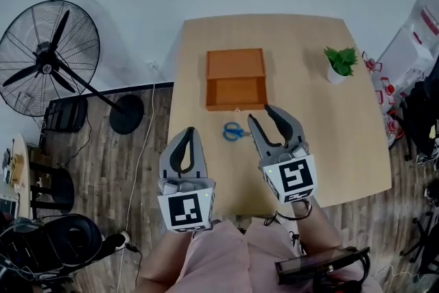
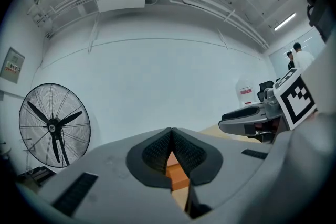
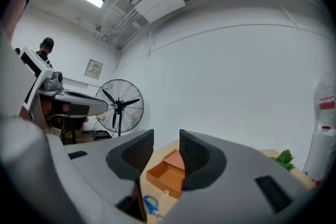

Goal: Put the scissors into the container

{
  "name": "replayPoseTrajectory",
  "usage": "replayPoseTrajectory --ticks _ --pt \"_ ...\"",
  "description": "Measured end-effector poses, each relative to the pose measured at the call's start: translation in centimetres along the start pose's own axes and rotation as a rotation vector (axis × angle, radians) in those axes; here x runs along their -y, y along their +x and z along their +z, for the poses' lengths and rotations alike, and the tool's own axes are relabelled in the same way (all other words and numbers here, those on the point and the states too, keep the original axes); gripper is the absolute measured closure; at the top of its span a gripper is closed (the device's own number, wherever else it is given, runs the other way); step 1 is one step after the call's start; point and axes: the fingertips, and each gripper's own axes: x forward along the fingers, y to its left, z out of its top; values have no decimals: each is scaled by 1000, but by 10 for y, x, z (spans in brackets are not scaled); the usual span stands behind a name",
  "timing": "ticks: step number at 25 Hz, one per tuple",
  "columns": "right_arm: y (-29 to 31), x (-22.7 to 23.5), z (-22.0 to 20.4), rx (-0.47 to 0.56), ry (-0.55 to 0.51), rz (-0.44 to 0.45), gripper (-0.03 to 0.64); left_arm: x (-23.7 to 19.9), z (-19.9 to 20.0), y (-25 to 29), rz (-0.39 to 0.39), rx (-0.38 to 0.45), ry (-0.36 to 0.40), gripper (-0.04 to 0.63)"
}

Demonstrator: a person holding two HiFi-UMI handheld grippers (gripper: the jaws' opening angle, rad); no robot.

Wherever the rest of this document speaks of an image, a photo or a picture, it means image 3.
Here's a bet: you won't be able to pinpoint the clear dispenser water bottle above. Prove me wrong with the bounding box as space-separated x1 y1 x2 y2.
313 72 336 135

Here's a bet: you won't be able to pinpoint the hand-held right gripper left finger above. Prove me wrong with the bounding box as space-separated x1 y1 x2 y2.
46 129 154 224

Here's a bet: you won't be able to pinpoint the grey wall electrical panel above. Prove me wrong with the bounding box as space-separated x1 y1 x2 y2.
84 59 104 80

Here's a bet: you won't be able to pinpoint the black standing floor fan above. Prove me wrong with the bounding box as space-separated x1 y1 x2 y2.
94 79 145 138

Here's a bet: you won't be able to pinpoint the white water dispenser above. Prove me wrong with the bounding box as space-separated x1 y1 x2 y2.
301 129 336 182

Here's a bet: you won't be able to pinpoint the white ceiling pipes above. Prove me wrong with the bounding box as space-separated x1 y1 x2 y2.
101 0 169 48

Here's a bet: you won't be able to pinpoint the green plant in white pot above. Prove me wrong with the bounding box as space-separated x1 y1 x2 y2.
270 148 296 172

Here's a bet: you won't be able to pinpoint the blue-handled scissors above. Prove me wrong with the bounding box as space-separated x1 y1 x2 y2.
142 194 162 219

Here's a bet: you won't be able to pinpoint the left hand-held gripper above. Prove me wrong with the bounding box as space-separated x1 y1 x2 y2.
19 46 109 137

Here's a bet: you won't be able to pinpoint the person's left hand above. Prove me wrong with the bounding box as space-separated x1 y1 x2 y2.
39 98 71 116

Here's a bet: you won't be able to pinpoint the black plastic tray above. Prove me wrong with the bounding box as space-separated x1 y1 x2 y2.
92 130 113 140

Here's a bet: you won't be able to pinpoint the white ceiling air conditioner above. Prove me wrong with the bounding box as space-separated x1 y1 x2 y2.
127 0 186 23

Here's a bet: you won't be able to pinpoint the orange wooden box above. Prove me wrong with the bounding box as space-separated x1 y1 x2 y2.
146 150 186 200

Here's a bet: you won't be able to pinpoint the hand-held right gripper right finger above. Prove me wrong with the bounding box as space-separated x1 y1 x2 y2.
160 129 316 224

